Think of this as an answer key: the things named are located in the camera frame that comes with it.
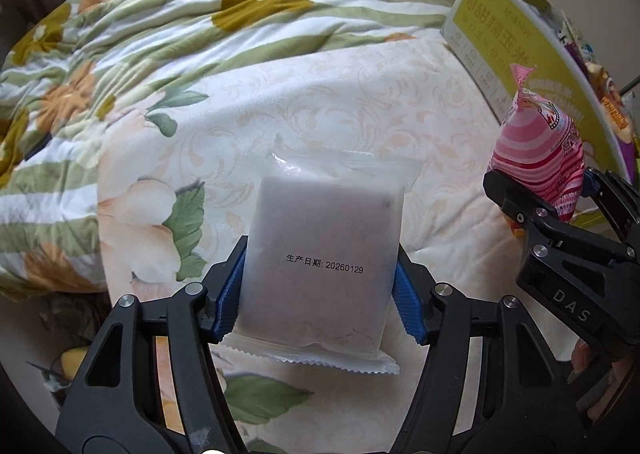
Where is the pink striped snack bag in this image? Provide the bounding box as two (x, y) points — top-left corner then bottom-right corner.
(488, 64), (585, 222)

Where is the white translucent snack packet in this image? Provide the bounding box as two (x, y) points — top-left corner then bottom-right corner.
(222, 146), (421, 375)

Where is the purple chip bag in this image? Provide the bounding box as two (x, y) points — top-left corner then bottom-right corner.
(564, 41), (639, 186)

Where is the person's right hand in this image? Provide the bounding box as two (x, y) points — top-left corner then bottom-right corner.
(570, 339), (639, 426)

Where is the green cardboard box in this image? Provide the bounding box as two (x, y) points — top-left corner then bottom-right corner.
(439, 0), (640, 230)

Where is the floral bed quilt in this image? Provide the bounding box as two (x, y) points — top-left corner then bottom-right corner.
(1, 0), (454, 300)

